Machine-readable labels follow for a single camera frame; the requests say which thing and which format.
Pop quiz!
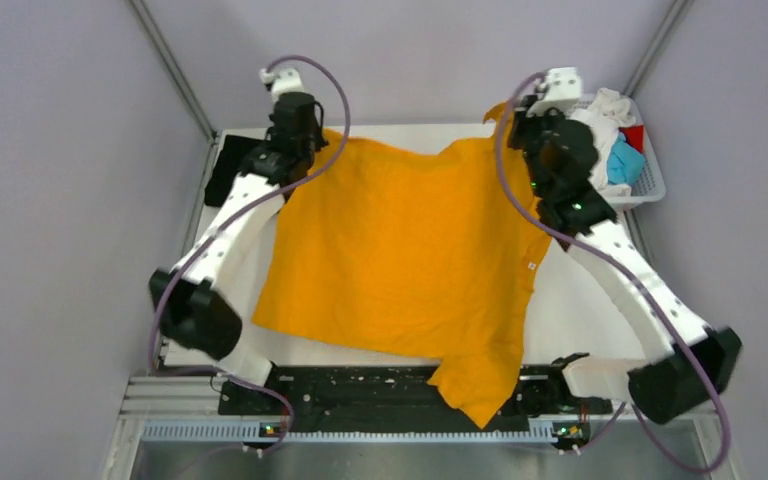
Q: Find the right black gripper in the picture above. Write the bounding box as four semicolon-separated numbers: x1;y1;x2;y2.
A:
507;94;568;198

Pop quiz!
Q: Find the orange t shirt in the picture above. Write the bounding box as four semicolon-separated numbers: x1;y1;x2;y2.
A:
252;130;551;428

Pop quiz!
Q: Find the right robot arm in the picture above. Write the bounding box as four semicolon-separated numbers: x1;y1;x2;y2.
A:
508;107;743;425

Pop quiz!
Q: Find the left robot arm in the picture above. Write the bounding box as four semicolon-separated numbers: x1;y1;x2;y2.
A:
149;92;327;414

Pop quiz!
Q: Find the white t shirt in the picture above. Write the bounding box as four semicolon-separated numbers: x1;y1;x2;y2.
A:
569;88;637;198

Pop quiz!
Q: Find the light blue t shirt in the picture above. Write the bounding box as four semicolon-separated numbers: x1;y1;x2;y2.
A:
606;133;646;186

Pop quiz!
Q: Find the folded black t shirt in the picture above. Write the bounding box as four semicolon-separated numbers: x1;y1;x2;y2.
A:
204;135;266;208

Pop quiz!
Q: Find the red t shirt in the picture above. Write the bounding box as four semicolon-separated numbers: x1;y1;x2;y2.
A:
619;124;645;155

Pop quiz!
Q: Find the white plastic basket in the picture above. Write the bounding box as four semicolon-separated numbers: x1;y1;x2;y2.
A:
569;93;666;210

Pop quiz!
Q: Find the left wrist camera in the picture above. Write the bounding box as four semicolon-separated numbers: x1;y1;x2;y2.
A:
259;67;307;103

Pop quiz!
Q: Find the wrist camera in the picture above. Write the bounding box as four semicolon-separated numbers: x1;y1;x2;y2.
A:
516;67;584;117
259;67;307;103

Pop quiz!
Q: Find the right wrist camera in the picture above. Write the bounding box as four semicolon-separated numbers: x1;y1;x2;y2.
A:
516;67;584;117

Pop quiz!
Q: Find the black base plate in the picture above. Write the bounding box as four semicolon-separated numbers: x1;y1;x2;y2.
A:
218;365;613;433

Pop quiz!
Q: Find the aluminium frame rail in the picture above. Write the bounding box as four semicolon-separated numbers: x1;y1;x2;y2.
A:
119;376;225;417

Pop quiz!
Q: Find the white slotted cable duct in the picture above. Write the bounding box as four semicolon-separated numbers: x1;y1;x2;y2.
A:
142;420;585;444

